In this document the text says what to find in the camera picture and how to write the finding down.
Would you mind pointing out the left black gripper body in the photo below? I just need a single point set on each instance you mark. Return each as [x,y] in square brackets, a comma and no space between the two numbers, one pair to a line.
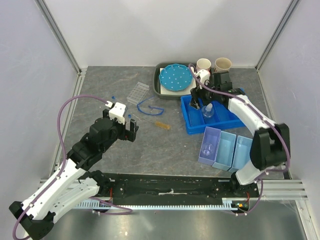
[114,136]

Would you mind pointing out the brown test tube brush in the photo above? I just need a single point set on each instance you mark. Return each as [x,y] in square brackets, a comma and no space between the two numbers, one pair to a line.
[156,123]

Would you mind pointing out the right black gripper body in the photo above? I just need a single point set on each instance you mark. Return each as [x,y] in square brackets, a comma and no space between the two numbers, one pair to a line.
[206,95]

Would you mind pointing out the round glass flask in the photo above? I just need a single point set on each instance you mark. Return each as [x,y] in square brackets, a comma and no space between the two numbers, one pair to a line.
[207,111]

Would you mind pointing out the purple plastic box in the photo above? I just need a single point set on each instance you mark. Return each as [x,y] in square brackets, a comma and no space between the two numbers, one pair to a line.
[212,136]

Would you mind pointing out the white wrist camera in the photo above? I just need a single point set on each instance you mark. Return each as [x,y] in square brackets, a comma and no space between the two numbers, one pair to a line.
[203,76]
[116,111]

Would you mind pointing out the blue divided bin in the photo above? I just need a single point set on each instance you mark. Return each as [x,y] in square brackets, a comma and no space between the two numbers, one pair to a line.
[195,123]

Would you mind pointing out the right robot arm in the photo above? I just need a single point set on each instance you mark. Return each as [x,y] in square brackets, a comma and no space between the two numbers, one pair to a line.
[270,149]

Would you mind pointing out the clear glass beaker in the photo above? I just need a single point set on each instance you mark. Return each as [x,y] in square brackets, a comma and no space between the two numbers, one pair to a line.
[207,149]

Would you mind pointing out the light blue box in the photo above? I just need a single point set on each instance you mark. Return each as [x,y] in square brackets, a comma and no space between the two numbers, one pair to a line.
[225,151]
[241,153]

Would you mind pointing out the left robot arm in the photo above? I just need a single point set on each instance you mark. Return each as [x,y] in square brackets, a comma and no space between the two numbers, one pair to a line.
[72,182]

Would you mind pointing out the pink mug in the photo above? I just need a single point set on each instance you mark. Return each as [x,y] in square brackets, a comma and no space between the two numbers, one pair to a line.
[203,64]

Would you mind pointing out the clear test tube rack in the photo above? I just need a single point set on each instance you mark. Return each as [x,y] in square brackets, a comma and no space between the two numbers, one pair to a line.
[138,93]

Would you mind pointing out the light blue box middle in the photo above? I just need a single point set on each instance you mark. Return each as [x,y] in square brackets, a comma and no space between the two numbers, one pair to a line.
[225,151]

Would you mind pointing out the cream floral mug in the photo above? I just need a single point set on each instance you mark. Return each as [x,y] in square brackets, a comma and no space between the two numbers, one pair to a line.
[222,64]

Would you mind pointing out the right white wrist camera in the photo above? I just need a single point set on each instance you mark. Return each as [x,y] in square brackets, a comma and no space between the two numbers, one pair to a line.
[203,76]

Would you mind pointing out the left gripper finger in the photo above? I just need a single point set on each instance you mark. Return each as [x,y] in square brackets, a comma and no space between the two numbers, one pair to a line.
[121,131]
[132,132]

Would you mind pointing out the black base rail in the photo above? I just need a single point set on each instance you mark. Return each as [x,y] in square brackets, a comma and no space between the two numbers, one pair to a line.
[168,190]

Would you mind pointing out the blue polka dot plate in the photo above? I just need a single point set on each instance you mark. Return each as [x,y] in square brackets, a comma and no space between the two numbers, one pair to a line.
[175,77]

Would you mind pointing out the white square plate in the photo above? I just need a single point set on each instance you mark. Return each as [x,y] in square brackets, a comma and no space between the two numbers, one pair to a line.
[163,91]

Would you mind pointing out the light blue box right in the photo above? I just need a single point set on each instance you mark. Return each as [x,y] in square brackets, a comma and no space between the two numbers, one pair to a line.
[241,153]

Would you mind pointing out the blue safety goggles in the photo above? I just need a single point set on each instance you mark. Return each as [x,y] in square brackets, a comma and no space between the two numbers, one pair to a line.
[153,110]

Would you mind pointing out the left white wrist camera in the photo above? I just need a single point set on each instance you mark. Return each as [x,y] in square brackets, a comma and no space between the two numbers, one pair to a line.
[116,111]

